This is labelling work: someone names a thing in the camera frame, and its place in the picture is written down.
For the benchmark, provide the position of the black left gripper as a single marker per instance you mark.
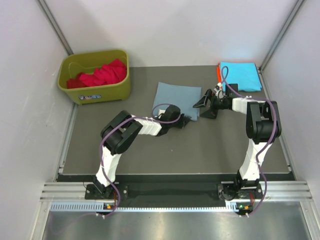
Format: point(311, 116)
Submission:
point(182, 121)

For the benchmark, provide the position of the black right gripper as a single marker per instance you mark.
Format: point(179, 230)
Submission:
point(212, 113)

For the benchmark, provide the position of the grey-blue t-shirt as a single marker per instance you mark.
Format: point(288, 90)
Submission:
point(183, 97)

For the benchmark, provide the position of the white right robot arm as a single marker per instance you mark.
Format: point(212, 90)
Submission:
point(263, 126)

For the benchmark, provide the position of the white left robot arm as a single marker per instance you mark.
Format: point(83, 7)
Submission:
point(120, 133)

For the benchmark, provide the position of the folded orange t-shirt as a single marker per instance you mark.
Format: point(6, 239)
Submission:
point(218, 72)

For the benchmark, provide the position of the folded cyan t-shirt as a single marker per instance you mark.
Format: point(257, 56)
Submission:
point(244, 74)

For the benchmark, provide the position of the red t-shirt in bin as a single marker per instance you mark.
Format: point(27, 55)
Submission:
point(108, 74)

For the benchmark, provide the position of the olive green plastic bin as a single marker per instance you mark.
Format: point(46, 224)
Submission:
point(86, 62)

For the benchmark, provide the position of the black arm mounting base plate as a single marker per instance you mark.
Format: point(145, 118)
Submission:
point(129, 190)

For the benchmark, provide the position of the aluminium front frame rail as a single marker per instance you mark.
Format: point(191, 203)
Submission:
point(277, 191)

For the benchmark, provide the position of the aluminium right corner post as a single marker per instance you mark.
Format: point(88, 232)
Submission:
point(293, 13)

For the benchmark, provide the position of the aluminium corner post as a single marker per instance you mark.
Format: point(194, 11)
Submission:
point(55, 26)
point(293, 13)

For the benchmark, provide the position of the slotted grey cable duct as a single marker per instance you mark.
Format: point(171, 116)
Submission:
point(106, 207)

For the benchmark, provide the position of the aluminium left corner post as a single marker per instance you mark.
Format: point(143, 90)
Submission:
point(55, 26)

